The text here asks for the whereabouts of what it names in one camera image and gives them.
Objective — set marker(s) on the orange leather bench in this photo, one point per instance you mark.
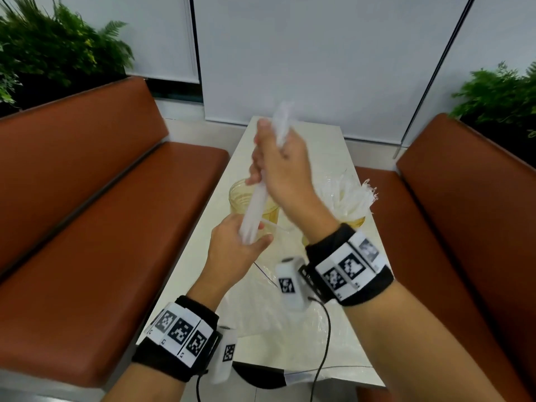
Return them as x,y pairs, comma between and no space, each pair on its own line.
465,213
92,221

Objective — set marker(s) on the white roller blind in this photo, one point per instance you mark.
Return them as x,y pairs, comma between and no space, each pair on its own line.
163,37

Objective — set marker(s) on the black marker wristband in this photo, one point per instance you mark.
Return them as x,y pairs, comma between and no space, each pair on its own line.
180,330
349,265

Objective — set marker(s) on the person's right hand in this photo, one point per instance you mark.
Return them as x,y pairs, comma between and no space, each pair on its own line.
289,180

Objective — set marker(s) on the person's right forearm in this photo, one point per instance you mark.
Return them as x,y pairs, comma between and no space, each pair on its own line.
418,351

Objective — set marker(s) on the black planter box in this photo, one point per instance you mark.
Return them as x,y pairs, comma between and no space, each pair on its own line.
29,100
511,146

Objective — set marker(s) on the green fern plants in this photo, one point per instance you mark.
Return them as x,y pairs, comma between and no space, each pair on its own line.
54,50
498,96

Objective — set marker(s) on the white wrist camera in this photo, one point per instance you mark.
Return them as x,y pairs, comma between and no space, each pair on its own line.
289,284
226,355

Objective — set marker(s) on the thin black window bar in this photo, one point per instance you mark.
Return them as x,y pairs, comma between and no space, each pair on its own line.
435,75

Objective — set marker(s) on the clear plastic bag white label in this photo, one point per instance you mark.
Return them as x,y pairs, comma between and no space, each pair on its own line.
293,351

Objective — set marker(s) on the yellow plastic jar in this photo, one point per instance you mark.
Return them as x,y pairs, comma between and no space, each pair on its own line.
356,223
240,196

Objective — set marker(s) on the person's left hand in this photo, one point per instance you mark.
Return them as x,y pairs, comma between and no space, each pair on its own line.
230,259

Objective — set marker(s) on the clear zip plastic bag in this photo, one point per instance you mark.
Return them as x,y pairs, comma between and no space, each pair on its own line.
259,301

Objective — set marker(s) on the bundle of white straws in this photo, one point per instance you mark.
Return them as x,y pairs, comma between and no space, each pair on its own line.
255,209

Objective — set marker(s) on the black table base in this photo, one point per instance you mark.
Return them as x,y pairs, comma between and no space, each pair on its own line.
259,374

